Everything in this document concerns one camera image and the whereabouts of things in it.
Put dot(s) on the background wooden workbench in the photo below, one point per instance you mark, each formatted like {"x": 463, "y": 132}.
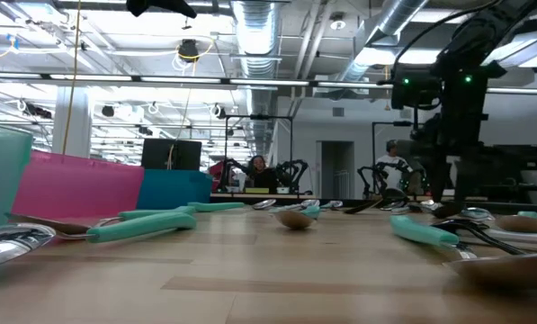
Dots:
{"x": 290, "y": 196}

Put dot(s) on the small round black ceiling device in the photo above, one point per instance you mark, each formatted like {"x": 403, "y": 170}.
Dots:
{"x": 108, "y": 111}

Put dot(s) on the black metal rig frame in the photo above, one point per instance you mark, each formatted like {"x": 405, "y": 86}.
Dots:
{"x": 403, "y": 123}
{"x": 259, "y": 117}

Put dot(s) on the grey doorway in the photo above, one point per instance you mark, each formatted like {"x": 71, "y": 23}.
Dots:
{"x": 335, "y": 157}

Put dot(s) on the black dome-shaped object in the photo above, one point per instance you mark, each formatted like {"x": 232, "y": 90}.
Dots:
{"x": 394, "y": 194}

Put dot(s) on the white building column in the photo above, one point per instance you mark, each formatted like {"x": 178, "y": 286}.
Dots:
{"x": 72, "y": 121}

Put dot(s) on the red background object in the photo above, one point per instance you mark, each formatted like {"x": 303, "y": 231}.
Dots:
{"x": 216, "y": 173}

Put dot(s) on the silver round ventilation duct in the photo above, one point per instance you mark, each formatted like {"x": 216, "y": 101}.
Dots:
{"x": 255, "y": 36}

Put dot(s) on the grey wall vent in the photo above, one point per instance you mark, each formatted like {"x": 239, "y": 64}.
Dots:
{"x": 337, "y": 112}
{"x": 405, "y": 113}

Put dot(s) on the pink plastic bin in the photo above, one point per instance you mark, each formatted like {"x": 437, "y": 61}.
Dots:
{"x": 79, "y": 184}

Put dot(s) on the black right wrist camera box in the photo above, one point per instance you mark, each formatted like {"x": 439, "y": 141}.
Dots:
{"x": 414, "y": 90}

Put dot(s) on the black monitor back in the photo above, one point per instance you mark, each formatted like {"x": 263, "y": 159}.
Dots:
{"x": 171, "y": 155}

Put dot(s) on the translucent teal plastic bin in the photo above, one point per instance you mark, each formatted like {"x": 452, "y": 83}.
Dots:
{"x": 2, "y": 175}

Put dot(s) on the yellow box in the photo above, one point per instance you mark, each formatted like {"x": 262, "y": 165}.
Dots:
{"x": 256, "y": 190}

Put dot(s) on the white ceiling smoke detector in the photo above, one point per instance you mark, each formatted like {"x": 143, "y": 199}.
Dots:
{"x": 337, "y": 21}

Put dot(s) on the long ceiling light strip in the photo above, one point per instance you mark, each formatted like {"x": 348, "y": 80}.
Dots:
{"x": 160, "y": 80}

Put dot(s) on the black background robot arm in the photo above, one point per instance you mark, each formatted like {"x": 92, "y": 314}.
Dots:
{"x": 232, "y": 171}
{"x": 295, "y": 173}
{"x": 367, "y": 173}

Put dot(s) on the yellow hanging pendant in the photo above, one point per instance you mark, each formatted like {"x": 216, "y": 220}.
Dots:
{"x": 387, "y": 107}

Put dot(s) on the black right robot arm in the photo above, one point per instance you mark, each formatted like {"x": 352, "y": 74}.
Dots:
{"x": 484, "y": 31}

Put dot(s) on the black background monitors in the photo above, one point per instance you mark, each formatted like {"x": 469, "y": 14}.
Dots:
{"x": 515, "y": 166}

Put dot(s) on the white radiator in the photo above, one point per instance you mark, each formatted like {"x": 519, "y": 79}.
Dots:
{"x": 342, "y": 184}

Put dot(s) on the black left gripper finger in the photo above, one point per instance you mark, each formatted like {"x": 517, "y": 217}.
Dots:
{"x": 169, "y": 4}

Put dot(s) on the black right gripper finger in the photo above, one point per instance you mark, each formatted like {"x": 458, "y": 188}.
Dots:
{"x": 462, "y": 180}
{"x": 440, "y": 180}

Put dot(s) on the blue plastic bin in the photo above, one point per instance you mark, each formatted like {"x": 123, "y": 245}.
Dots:
{"x": 173, "y": 189}

